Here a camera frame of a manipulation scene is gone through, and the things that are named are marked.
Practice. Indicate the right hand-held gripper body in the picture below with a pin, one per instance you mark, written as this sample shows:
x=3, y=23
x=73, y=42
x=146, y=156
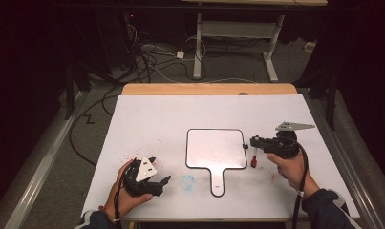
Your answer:
x=281, y=146

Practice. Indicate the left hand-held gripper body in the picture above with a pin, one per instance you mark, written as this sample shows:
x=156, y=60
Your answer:
x=145, y=187

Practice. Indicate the red and white marker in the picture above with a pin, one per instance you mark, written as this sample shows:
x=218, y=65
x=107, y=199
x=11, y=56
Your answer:
x=254, y=156

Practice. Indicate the white paddle whiteboard black rim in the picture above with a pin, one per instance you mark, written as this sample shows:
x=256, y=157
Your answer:
x=215, y=148

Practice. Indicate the person's left hand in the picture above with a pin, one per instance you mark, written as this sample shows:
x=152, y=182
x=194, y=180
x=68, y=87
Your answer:
x=123, y=203

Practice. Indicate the person's right hand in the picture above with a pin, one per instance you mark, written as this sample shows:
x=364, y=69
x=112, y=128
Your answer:
x=292, y=171

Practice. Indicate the white table cover sheet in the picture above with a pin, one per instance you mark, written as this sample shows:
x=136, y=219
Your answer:
x=155, y=127

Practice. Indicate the black metal stand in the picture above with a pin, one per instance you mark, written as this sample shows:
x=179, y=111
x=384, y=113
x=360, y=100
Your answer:
x=73, y=92

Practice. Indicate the small white power adapter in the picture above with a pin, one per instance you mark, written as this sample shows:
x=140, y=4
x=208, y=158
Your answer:
x=180, y=54

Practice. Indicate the grey metal floor rail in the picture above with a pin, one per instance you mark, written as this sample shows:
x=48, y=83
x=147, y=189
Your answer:
x=349, y=165
x=42, y=165

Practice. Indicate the white metal desk frame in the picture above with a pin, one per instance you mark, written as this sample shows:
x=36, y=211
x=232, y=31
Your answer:
x=234, y=29

